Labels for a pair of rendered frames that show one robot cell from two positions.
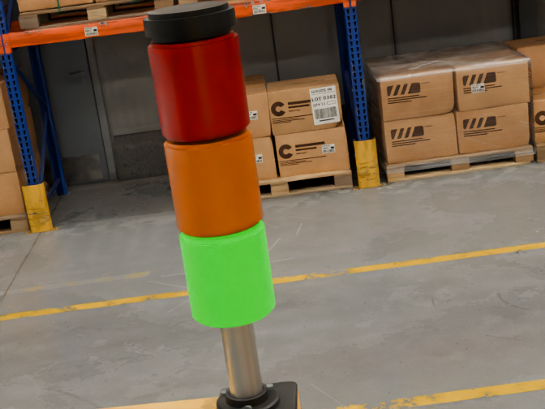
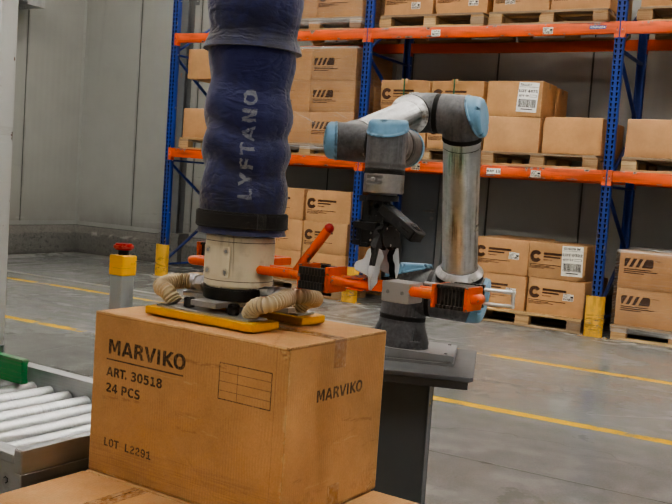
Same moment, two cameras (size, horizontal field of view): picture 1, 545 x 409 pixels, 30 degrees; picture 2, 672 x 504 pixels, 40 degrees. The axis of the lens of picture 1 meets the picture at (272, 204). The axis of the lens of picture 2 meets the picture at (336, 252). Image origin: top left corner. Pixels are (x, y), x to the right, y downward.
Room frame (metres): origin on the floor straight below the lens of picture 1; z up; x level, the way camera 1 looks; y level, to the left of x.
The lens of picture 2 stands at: (-1.00, -2.92, 1.29)
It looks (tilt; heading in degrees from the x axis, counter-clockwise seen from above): 4 degrees down; 29
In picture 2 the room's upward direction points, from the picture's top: 4 degrees clockwise
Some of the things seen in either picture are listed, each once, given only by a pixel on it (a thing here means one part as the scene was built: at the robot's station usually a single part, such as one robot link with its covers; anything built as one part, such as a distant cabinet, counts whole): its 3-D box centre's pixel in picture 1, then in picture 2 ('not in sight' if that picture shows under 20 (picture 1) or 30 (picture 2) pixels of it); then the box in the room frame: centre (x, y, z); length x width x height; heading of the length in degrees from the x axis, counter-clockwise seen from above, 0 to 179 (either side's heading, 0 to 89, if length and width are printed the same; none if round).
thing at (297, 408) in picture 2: not in sight; (236, 400); (0.86, -1.62, 0.74); 0.60 x 0.40 x 0.40; 86
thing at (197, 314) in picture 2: not in sight; (210, 310); (0.77, -1.59, 0.97); 0.34 x 0.10 x 0.05; 85
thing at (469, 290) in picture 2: not in sight; (456, 296); (0.81, -2.20, 1.08); 0.08 x 0.07 x 0.05; 85
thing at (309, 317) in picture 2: not in sight; (260, 305); (0.96, -1.61, 0.97); 0.34 x 0.10 x 0.05; 85
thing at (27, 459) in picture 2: not in sight; (126, 434); (0.88, -1.25, 0.58); 0.70 x 0.03 x 0.06; 176
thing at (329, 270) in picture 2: not in sight; (322, 277); (0.84, -1.85, 1.08); 0.10 x 0.08 x 0.06; 175
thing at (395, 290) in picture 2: not in sight; (402, 291); (0.83, -2.07, 1.07); 0.07 x 0.07 x 0.04; 85
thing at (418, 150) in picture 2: not in sight; (397, 146); (0.95, -1.97, 1.39); 0.12 x 0.12 x 0.09; 9
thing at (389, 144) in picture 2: not in sight; (387, 146); (0.84, -2.00, 1.39); 0.10 x 0.09 x 0.12; 9
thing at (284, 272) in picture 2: not in sight; (332, 272); (0.97, -1.81, 1.08); 0.93 x 0.30 x 0.04; 85
